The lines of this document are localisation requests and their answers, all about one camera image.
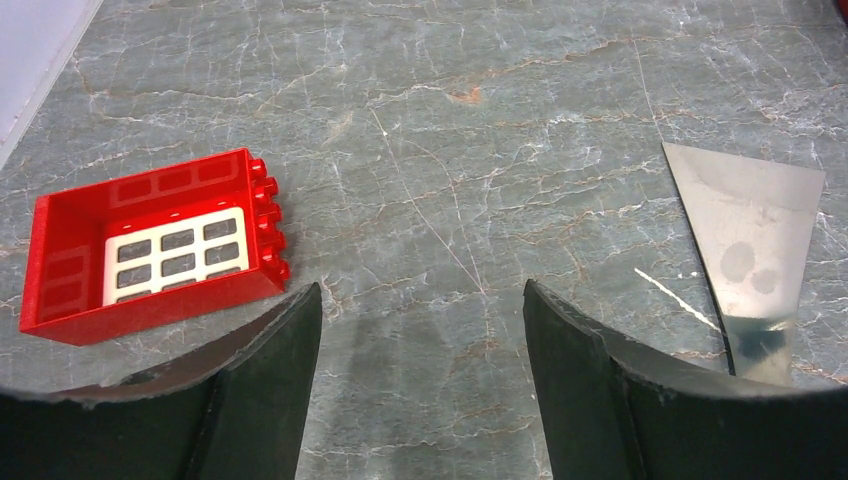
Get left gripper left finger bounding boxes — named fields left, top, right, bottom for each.
left=1, top=284, right=322, bottom=479

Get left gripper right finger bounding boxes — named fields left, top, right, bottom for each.
left=523, top=280, right=847, bottom=479

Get metal scraper orange handle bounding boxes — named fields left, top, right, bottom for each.
left=662, top=142, right=825, bottom=386

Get red toy brick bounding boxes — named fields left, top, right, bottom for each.
left=19, top=148, right=290, bottom=346

